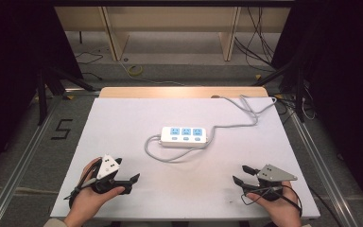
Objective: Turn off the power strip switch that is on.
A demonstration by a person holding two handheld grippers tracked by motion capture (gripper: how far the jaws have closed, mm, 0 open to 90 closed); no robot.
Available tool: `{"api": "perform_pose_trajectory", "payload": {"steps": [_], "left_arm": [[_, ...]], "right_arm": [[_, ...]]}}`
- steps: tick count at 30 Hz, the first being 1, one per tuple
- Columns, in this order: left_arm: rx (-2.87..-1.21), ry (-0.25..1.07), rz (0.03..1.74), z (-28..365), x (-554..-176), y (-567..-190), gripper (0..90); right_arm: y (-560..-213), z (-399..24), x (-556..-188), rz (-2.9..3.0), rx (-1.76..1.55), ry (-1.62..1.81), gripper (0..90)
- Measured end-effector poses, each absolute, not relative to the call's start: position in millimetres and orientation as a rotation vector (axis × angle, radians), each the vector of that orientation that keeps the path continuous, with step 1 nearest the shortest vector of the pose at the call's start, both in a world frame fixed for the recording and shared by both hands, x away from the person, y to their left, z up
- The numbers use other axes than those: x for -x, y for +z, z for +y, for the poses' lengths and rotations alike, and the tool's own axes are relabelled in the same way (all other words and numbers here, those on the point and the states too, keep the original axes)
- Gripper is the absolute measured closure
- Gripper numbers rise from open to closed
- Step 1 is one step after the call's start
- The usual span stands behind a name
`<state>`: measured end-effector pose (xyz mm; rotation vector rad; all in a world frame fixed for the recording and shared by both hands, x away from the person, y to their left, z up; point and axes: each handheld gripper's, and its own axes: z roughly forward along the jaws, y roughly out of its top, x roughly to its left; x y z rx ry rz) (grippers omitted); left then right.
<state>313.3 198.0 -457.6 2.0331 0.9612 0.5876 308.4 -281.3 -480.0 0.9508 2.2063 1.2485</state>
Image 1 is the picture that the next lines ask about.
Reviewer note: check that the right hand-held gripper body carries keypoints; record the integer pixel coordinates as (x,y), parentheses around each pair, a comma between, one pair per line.
(272,174)

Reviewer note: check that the aluminium floor rail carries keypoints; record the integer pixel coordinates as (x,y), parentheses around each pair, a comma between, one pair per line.
(321,164)
(22,157)

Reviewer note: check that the white power strip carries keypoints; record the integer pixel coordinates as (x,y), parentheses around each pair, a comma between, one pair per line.
(184,141)

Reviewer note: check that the beige wooden shelf unit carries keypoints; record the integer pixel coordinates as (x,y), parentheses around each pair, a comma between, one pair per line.
(170,19)

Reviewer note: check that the yellow tape roll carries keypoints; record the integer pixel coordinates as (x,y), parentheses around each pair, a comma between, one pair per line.
(135,70)

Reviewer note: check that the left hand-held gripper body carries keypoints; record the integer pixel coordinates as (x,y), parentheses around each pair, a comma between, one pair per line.
(108,167)

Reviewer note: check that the person's left hand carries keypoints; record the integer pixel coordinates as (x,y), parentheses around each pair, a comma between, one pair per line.
(91,198)

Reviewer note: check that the wooden table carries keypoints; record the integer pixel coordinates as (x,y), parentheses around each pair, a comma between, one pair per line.
(170,92)

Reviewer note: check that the person's right hand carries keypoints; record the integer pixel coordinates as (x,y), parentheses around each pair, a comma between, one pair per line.
(279,208)

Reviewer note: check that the white table mat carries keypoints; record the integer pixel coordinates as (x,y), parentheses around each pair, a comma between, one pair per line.
(182,189)

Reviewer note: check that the black metal stand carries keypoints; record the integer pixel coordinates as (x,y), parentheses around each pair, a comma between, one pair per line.
(300,94)
(42,94)

